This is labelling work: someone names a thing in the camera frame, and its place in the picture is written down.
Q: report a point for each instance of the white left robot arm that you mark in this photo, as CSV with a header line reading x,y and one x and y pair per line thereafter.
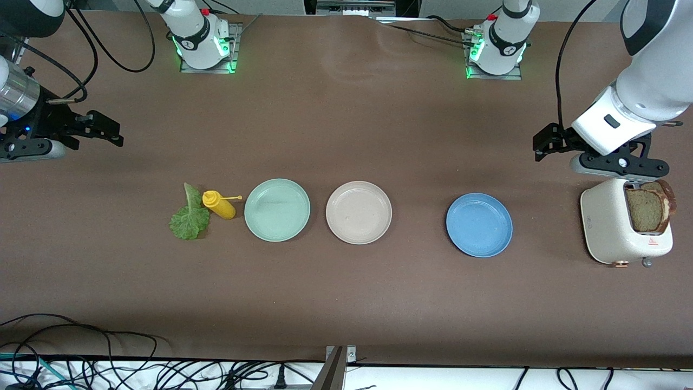
x,y
649,92

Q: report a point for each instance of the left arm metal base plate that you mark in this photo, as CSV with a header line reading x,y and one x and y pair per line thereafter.
x,y
503,77

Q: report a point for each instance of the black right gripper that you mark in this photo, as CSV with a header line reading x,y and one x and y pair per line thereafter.
x,y
47,120

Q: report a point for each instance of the brown table cover sheet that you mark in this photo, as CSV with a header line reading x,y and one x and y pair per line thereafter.
x,y
346,135

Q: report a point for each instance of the aluminium frame rail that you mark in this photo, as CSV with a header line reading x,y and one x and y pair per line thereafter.
x,y
16,57

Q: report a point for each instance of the black grey equipment box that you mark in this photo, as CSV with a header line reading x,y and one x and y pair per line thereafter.
x,y
352,6

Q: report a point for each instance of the cream white toaster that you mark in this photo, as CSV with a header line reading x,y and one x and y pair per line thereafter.
x,y
603,222

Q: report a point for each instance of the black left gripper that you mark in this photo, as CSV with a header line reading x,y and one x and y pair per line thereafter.
x,y
561,137

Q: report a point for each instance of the grey metal bracket post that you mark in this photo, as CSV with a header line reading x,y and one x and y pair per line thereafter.
x,y
333,374

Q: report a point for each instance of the beige plate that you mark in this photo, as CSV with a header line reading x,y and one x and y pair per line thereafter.
x,y
358,214

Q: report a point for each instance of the brown bread slice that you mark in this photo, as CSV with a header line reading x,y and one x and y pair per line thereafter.
x,y
670,197
644,211

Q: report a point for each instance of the blue plate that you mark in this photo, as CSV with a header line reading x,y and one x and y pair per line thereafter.
x,y
479,225

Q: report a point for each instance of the mint green plate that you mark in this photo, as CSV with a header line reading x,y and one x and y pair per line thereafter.
x,y
277,211

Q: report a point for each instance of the green lettuce leaf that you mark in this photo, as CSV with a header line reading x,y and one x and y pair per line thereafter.
x,y
189,222

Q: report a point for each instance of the black power plug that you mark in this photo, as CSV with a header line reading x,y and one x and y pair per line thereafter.
x,y
280,379

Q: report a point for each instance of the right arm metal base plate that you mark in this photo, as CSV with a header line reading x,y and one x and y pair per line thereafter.
x,y
236,54

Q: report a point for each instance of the grey power strip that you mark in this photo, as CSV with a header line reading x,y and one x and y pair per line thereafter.
x,y
298,387

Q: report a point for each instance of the yellow mustard squeeze bottle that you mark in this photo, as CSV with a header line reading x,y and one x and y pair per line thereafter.
x,y
222,208

